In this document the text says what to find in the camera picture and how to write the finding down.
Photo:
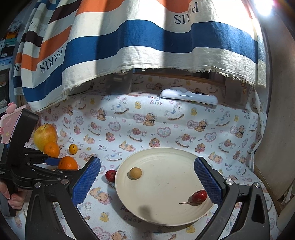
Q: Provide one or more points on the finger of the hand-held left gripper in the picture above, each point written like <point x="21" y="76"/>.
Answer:
<point x="53" y="176"/>
<point x="51" y="161"/>

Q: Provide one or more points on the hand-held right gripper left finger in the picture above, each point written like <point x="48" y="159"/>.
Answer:
<point x="86" y="182"/>

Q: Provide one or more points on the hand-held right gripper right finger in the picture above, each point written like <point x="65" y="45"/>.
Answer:
<point x="207" y="182"/>

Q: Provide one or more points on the large orange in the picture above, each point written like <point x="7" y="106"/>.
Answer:
<point x="68" y="163"/>

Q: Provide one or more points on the red hawthorn fruit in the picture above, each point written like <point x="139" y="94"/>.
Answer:
<point x="110" y="175"/>

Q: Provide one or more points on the yellow cherry tomato top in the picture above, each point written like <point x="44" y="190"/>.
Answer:
<point x="73" y="149"/>

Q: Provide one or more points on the cream round plate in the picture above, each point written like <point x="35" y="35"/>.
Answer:
<point x="166" y="184"/>

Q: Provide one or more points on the person's left hand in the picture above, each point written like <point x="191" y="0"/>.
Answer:
<point x="15" y="201"/>

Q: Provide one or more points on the small mandarin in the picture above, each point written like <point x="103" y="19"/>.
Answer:
<point x="51" y="149"/>

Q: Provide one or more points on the red crabapple with stem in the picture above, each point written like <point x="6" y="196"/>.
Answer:
<point x="199" y="196"/>

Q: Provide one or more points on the pink phone case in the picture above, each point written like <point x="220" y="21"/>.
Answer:
<point x="7" y="129"/>

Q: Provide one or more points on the yellow apple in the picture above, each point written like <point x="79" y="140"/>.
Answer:
<point x="45" y="136"/>

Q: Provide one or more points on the brown longan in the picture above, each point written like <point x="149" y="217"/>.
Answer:
<point x="134" y="173"/>

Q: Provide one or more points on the bear-printed tablecloth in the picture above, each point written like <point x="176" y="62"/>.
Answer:
<point x="161" y="124"/>

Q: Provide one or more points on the wooden chair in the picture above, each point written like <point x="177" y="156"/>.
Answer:
<point x="274" y="138"/>

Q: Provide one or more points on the brown translucent box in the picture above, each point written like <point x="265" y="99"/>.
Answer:
<point x="239" y="92"/>

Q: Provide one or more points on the shelf with boxes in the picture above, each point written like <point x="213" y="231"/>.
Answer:
<point x="7" y="46"/>

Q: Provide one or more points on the grey translucent container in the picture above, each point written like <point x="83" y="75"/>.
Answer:
<point x="122" y="83"/>

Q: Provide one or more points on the striped cloth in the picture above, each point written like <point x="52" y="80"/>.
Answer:
<point x="138" y="34"/>

